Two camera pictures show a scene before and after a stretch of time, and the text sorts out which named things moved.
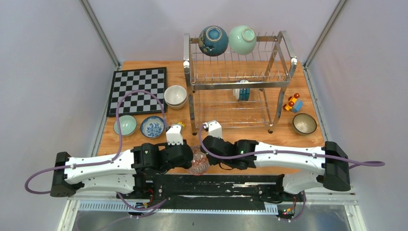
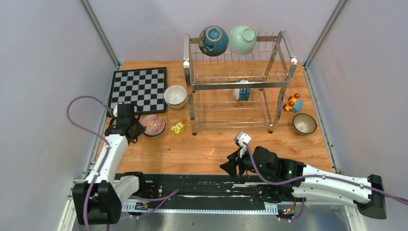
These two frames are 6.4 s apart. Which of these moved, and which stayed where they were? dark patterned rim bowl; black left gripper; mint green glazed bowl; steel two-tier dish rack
Moved: black left gripper
Stayed: steel two-tier dish rack; dark patterned rim bowl; mint green glazed bowl
